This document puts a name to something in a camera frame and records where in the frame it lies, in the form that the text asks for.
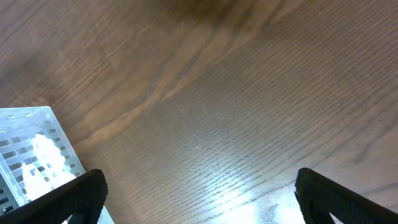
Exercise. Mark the clear plastic basket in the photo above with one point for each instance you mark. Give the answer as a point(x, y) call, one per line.
point(23, 177)

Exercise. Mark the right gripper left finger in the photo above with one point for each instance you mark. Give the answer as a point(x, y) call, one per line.
point(81, 200)

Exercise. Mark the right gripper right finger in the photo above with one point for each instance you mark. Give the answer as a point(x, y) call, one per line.
point(320, 199)

